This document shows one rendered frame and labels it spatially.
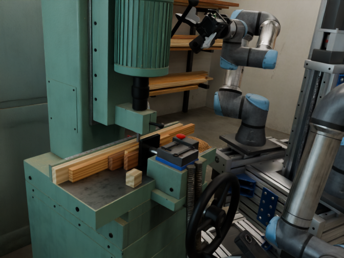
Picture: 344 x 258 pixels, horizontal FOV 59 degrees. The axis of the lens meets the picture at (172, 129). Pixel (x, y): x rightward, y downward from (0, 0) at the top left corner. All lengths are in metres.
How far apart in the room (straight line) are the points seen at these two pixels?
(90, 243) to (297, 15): 3.72
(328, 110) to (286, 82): 3.49
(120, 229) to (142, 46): 0.54
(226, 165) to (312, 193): 0.66
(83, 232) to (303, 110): 1.01
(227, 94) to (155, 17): 0.70
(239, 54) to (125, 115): 0.51
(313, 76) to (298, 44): 2.84
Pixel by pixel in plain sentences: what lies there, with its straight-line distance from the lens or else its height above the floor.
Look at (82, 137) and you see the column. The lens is 1.16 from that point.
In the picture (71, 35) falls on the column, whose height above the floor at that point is 1.29.
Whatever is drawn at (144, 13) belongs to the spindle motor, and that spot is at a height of 1.38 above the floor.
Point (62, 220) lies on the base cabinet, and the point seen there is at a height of 0.65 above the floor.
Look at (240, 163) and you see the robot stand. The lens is 1.52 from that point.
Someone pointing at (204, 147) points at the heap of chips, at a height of 0.91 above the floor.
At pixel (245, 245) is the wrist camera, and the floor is 0.86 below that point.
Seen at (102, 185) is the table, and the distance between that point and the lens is 0.93.
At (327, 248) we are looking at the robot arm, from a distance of 0.90.
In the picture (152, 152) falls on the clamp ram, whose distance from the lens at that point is 1.02.
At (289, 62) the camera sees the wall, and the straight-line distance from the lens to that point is 4.29.
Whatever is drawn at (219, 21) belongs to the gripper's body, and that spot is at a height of 1.37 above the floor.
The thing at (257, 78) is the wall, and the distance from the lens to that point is 4.51.
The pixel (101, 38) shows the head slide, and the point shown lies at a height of 1.29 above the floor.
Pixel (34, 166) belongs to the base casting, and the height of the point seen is 0.80.
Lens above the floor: 1.38
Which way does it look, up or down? 20 degrees down
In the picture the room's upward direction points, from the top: 5 degrees clockwise
